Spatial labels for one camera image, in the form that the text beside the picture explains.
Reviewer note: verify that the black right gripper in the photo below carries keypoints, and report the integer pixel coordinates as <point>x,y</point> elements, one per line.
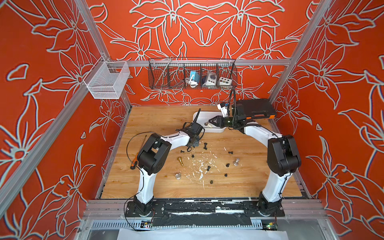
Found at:
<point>219,122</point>

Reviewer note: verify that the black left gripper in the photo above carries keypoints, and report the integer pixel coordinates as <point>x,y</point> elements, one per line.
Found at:
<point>197,142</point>

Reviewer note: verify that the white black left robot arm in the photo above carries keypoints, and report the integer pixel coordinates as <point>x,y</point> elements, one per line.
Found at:
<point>152,157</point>

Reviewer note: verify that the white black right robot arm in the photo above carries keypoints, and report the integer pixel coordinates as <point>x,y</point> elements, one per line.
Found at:
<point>283,156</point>

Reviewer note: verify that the white plastic storage box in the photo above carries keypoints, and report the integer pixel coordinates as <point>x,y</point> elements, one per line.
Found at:
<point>204,117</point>

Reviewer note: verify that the teal box in basket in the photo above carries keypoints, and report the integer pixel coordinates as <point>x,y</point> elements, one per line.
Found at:
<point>194,77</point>

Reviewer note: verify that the black orange tool case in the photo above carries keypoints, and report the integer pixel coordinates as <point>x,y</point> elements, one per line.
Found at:
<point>256,109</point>

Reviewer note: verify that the white dotted cube in basket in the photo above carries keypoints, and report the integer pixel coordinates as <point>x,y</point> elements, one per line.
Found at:
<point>225,82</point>

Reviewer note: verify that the orange handled screwdriver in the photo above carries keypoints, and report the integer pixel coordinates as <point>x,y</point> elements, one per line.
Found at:
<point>134,163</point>

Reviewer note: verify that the black wire wall basket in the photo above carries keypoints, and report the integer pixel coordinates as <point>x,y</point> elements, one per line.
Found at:
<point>173,73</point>

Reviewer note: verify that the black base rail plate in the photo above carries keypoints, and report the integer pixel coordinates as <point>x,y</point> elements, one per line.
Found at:
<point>163,207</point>

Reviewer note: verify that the clear plastic wall bin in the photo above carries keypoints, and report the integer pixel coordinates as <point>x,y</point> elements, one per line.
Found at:
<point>103,84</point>

